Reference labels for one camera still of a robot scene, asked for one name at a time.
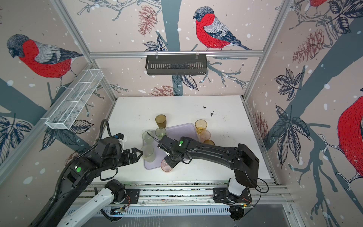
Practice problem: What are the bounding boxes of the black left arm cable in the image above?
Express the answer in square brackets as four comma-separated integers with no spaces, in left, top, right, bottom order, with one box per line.
[28,119,128,227]

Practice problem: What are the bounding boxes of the pale green textured glass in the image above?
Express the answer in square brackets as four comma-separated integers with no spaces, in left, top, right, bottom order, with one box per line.
[142,131,154,144]

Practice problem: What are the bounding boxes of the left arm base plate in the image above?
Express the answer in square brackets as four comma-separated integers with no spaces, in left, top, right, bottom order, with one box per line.
[112,189,140,205]

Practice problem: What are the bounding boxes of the black wall basket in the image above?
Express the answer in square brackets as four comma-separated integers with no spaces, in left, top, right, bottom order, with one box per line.
[145,54,207,76]

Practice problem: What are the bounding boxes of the yellow clear glass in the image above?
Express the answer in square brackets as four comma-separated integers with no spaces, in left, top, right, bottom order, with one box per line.
[194,119,208,134]

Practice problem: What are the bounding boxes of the pink frosted glass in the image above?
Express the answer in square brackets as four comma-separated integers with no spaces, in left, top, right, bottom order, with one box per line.
[199,130,211,142]

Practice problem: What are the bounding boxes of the brown textured short glass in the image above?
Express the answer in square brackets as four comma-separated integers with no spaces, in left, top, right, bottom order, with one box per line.
[203,140,215,145]

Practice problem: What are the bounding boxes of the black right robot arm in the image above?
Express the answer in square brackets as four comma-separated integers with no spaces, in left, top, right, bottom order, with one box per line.
[158,136,260,205]

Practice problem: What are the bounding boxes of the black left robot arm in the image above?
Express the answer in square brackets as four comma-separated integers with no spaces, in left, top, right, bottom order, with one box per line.
[29,137,143,227]

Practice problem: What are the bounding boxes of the pink clear glass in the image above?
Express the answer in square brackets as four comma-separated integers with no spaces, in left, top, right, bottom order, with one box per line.
[161,160,173,173]

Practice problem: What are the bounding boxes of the brown textured tall glass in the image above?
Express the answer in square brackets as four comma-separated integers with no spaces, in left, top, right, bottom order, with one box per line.
[155,114,167,128]

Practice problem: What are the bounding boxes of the lilac plastic tray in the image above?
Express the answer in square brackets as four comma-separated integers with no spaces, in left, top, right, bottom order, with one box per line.
[144,123,199,170]

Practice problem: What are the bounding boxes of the clear green glass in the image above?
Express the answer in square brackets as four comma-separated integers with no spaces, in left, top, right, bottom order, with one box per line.
[155,127,166,140]

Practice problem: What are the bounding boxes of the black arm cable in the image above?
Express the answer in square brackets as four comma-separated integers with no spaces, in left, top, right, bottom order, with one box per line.
[28,119,128,227]
[240,177,269,218]

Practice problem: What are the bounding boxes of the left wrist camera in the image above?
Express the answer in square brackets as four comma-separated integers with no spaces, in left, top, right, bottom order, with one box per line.
[113,133,125,145]

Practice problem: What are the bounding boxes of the pale green frosted tall glass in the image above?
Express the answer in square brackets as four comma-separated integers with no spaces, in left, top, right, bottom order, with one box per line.
[141,144,156,163]

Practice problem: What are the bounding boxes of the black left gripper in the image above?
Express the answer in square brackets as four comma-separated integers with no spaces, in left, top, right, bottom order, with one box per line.
[104,145,145,170]

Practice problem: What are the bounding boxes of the white wire mesh shelf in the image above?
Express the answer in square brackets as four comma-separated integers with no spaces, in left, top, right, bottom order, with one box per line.
[45,69,104,130]

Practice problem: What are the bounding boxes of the aluminium mounting rail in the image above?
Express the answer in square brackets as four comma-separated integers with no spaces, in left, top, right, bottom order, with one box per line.
[60,181,296,206]

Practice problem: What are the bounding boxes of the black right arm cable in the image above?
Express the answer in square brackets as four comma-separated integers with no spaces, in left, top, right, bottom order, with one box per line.
[240,177,269,218]

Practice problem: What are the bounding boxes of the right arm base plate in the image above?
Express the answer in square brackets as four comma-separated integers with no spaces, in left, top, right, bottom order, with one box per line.
[213,187,252,205]

